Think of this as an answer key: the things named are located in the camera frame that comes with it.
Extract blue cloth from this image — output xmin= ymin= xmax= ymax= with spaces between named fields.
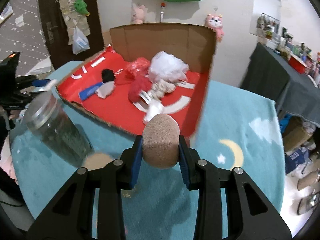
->
xmin=79 ymin=82 xmax=104 ymax=101

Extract tan round powder puff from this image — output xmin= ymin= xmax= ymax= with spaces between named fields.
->
xmin=143 ymin=114 xmax=180 ymax=169

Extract white tissue cloth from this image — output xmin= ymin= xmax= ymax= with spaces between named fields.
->
xmin=95 ymin=81 xmax=116 ymax=99

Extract black fluffy scrunchie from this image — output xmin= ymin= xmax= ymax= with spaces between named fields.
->
xmin=101 ymin=69 xmax=116 ymax=83

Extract red plush ball with tag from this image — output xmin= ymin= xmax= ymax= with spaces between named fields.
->
xmin=128 ymin=76 xmax=152 ymax=103

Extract cream knitted scrunchie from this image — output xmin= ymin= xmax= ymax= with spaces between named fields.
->
xmin=139 ymin=80 xmax=190 ymax=124

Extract red mesh bath pouf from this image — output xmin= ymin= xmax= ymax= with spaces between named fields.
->
xmin=125 ymin=57 xmax=151 ymax=78

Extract white mesh bath pouf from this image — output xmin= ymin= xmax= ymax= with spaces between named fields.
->
xmin=148 ymin=51 xmax=189 ymax=83

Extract white fluffy bunny hair clip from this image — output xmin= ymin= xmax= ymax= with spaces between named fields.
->
xmin=43 ymin=79 xmax=59 ymax=91

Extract person's left hand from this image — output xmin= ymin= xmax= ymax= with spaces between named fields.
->
xmin=8 ymin=109 xmax=25 ymax=129

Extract dark brown door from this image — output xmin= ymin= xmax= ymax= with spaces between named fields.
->
xmin=38 ymin=0 xmax=104 ymax=69

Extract large jar dark tea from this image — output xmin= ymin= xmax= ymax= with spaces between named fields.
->
xmin=23 ymin=91 xmax=93 ymax=167

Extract white plastic bag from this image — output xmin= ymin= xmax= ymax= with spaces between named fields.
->
xmin=72 ymin=27 xmax=90 ymax=55

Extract small jar gold capsules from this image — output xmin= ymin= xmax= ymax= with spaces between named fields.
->
xmin=81 ymin=152 xmax=114 ymax=171

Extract cardboard box red interior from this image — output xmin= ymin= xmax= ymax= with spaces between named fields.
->
xmin=57 ymin=23 xmax=216 ymax=137

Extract beige hanging door organizer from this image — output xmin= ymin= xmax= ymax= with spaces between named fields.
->
xmin=58 ymin=0 xmax=91 ymax=45

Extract green plush dinosaur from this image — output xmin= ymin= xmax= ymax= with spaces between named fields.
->
xmin=74 ymin=0 xmax=90 ymax=16

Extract side table grey cloth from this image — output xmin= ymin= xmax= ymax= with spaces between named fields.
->
xmin=240 ymin=43 xmax=320 ymax=127

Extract pink cat plush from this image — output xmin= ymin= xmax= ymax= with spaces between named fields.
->
xmin=205 ymin=14 xmax=225 ymax=42

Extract pink plush on wall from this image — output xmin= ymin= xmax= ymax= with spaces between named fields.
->
xmin=131 ymin=4 xmax=147 ymax=24

